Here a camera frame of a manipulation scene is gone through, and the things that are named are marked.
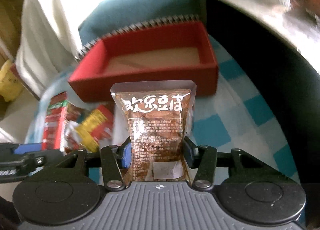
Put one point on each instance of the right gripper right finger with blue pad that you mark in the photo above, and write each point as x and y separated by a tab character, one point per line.
204	159

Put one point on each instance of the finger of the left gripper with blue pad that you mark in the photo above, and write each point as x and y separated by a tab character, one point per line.
27	148

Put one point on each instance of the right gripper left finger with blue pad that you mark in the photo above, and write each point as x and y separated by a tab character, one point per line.
113	159

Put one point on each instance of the red snack packet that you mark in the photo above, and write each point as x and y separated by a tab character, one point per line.
54	123

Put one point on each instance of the red yellow Trolli candy packet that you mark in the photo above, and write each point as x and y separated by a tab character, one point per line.
88	129

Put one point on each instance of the brown tofu snack packet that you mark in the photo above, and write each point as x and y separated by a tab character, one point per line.
158	115

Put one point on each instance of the yellow container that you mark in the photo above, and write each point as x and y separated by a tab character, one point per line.
10	87

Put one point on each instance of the blue white checkered cloth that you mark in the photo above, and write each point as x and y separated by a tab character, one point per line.
237	116

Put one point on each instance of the red cardboard box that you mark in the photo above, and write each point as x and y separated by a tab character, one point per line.
169	52

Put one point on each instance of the dark coffee table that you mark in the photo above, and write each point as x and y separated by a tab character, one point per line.
278	48

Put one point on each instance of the white towel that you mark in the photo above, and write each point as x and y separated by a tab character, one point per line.
50	40

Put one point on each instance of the teal sofa blanket houndstooth trim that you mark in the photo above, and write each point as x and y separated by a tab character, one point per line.
112	17

